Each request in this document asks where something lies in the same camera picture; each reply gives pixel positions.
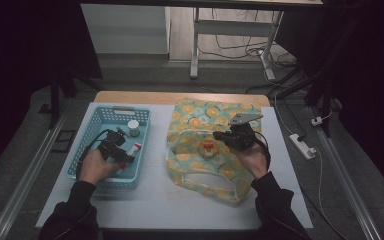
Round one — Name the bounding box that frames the black floor bracket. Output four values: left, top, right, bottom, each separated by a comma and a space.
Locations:
50, 129, 77, 154

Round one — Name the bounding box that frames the black plug with cable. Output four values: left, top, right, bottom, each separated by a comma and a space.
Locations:
281, 96, 308, 143

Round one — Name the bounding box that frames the black metal stand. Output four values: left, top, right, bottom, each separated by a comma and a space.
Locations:
38, 59, 104, 130
273, 13, 363, 138

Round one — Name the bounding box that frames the light blue plastic basket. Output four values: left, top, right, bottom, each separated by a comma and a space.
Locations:
66, 105, 152, 192

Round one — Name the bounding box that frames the right hand-held gripper black cable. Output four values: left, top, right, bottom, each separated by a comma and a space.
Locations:
253, 130, 272, 172

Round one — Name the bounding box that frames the white power strip cable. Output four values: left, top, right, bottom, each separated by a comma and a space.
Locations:
314, 148, 343, 240

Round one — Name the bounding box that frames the white desk frame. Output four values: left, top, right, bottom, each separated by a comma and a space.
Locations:
189, 7, 285, 81

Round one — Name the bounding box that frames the small jar with white lid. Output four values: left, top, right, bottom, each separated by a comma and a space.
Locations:
127, 119, 141, 138

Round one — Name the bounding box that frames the orange-print green fabric bag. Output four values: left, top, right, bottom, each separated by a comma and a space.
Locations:
165, 97, 265, 205

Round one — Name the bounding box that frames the white table mat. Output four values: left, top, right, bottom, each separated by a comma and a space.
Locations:
35, 101, 314, 232

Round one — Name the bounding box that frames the aluminium floor rail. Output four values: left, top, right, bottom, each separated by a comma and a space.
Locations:
308, 106, 384, 240
0, 108, 68, 240

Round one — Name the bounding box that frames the white tube with red cap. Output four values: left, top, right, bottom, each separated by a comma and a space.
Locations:
114, 142, 143, 176

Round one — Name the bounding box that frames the person's left hand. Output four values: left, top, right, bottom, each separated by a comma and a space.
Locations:
78, 148, 122, 186

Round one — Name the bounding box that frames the white power strip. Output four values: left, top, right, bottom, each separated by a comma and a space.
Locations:
288, 133, 318, 161

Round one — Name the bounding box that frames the person's right hand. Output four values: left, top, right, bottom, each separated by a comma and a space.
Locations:
228, 141, 270, 181

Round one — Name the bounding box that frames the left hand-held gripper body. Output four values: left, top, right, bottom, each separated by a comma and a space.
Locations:
98, 126, 132, 161

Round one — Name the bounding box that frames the white cabinet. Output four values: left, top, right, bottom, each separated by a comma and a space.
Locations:
80, 3, 172, 55

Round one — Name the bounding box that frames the tangle of black floor cables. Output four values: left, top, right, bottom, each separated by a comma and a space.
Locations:
198, 8, 298, 68

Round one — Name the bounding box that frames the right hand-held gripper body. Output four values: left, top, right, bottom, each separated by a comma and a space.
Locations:
226, 112, 264, 152

